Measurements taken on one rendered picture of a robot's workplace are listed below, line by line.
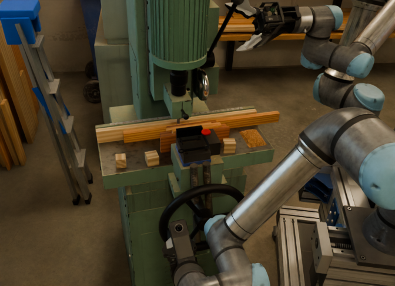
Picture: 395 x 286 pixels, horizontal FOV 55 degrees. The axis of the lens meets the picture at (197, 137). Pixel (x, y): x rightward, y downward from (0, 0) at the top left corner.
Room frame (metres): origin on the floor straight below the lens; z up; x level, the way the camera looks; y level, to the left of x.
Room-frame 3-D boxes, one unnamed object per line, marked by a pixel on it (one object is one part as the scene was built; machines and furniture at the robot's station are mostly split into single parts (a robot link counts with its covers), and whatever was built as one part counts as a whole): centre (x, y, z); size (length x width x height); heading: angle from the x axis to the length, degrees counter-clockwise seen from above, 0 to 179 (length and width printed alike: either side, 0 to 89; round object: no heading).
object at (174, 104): (1.15, 0.08, 1.03); 0.14 x 0.07 x 0.09; 18
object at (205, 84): (1.30, -0.01, 1.02); 0.12 x 0.03 x 0.12; 18
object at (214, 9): (1.39, -0.01, 1.23); 0.09 x 0.08 x 0.15; 18
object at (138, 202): (1.25, 0.11, 0.76); 0.57 x 0.45 x 0.09; 18
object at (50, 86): (1.71, 0.78, 0.58); 0.27 x 0.25 x 1.16; 101
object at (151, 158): (0.97, 0.15, 0.92); 0.04 x 0.04 x 0.03; 22
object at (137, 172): (1.04, 0.03, 0.87); 0.61 x 0.30 x 0.06; 108
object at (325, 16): (1.17, -0.36, 1.33); 0.11 x 0.08 x 0.09; 108
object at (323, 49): (1.16, -0.37, 1.24); 0.11 x 0.08 x 0.11; 47
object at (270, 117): (1.17, -0.03, 0.92); 0.60 x 0.02 x 0.04; 108
